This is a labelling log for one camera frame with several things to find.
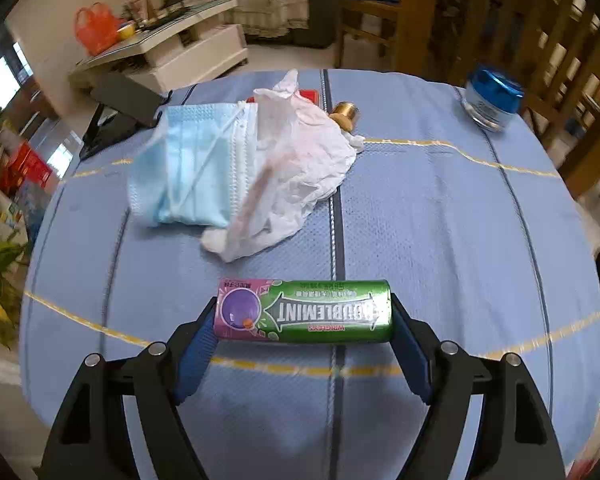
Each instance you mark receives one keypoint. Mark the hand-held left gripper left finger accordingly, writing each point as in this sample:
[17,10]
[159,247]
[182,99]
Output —
[195,360]

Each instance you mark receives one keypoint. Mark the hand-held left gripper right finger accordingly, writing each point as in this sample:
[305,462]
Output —
[412,360]

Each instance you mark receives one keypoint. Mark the green and purple gum tube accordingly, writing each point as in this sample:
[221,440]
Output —
[305,312]

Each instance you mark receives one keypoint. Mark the blue face mask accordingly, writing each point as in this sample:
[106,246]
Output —
[190,170]

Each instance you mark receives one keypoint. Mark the white tissue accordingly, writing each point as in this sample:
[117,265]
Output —
[300,160]

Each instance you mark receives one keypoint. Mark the small red box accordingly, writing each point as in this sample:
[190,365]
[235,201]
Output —
[311,96]

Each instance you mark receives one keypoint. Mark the blue checked tablecloth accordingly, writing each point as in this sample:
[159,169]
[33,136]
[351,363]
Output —
[455,240]

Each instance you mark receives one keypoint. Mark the pack of water bottles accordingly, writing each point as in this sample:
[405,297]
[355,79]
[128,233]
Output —
[35,200]

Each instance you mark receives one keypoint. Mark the red gift boxes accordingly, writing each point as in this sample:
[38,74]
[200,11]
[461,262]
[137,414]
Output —
[25,167]

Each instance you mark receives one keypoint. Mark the black phone stand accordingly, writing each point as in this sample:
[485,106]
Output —
[120,100]

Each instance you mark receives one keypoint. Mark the blue-lidded glass jar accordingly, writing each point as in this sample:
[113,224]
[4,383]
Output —
[492,95]

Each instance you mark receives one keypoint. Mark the white coffee table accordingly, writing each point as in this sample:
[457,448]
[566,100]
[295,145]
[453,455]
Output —
[195,45]

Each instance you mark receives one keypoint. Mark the wooden dining chair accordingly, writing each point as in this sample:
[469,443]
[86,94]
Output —
[365,10]
[575,90]

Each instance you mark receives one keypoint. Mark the small yellow cup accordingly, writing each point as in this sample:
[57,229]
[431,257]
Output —
[126,31]

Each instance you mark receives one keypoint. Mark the black wifi router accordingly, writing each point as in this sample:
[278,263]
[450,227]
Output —
[165,19]

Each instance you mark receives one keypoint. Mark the orange plastic bag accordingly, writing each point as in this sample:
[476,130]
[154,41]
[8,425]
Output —
[97,30]

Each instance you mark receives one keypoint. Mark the dark grey sofa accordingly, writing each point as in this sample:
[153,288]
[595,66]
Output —
[320,10]

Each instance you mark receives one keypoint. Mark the beige lace sofa cover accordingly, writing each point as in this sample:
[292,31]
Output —
[270,2]

